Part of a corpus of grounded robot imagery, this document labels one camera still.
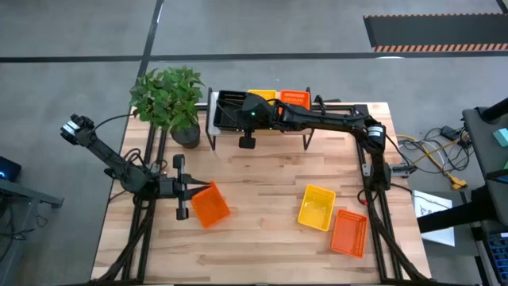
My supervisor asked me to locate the black hazard-striped floor mat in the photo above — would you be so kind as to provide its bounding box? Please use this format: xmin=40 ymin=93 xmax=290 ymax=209
xmin=363 ymin=13 xmax=508 ymax=53

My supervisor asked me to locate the black aluminium extrusion frame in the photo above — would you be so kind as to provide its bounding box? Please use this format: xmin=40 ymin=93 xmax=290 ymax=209
xmin=90 ymin=101 xmax=433 ymax=286

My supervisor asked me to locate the black plastic slotted basket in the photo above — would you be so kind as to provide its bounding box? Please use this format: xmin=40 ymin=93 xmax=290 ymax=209
xmin=213 ymin=90 xmax=248 ymax=131

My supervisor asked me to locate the teal box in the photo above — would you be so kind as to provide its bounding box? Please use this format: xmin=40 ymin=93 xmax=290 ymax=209
xmin=492 ymin=127 xmax=508 ymax=148

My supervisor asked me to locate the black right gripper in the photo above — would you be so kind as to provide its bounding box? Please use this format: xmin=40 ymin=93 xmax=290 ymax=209
xmin=239 ymin=93 xmax=279 ymax=150

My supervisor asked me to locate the black power adapter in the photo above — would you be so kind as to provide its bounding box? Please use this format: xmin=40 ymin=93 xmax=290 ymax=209
xmin=440 ymin=125 xmax=462 ymax=141

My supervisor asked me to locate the black device with blue light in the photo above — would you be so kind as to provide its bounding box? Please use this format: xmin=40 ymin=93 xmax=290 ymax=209
xmin=0 ymin=156 xmax=23 ymax=184

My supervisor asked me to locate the wooden shelf with black frame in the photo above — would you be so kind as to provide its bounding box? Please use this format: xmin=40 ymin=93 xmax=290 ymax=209
xmin=205 ymin=87 xmax=316 ymax=152

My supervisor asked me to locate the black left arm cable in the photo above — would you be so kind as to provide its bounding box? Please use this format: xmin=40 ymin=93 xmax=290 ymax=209
xmin=91 ymin=113 xmax=136 ymax=132

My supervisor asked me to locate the black cart leg beam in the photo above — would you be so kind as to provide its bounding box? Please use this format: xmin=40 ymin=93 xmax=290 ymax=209
xmin=416 ymin=185 xmax=497 ymax=234

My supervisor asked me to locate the orange plastic slotted basket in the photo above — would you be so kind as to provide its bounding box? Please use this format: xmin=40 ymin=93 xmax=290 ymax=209
xmin=330 ymin=209 xmax=369 ymax=260
xmin=190 ymin=180 xmax=232 ymax=230
xmin=279 ymin=89 xmax=311 ymax=111

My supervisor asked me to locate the grey equipment cart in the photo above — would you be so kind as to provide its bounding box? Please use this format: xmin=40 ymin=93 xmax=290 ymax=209
xmin=461 ymin=97 xmax=508 ymax=227

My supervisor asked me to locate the yellow floor cable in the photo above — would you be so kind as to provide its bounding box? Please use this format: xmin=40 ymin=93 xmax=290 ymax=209
xmin=396 ymin=133 xmax=469 ymax=191

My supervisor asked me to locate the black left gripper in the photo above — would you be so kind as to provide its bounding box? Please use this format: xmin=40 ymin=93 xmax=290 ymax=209
xmin=158 ymin=153 xmax=211 ymax=222

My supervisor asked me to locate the backlit keyboard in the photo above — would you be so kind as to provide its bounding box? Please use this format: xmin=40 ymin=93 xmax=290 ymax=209
xmin=486 ymin=234 xmax=508 ymax=281

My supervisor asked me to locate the yellow plastic slotted basket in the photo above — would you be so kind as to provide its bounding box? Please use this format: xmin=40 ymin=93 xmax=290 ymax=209
xmin=297 ymin=184 xmax=337 ymax=233
xmin=247 ymin=89 xmax=278 ymax=107

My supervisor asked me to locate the black clamp fixture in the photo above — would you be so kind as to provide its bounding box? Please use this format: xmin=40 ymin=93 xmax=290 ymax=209
xmin=391 ymin=163 xmax=418 ymax=178

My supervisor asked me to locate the white paper sheet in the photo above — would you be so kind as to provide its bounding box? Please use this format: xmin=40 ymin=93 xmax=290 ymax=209
xmin=411 ymin=189 xmax=456 ymax=248

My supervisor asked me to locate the green potted plant black pot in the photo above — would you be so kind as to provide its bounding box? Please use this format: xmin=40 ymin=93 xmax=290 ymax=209
xmin=128 ymin=64 xmax=207 ymax=151

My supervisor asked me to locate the grey metal desk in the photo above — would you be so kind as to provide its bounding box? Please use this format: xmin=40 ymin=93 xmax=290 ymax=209
xmin=0 ymin=177 xmax=64 ymax=286

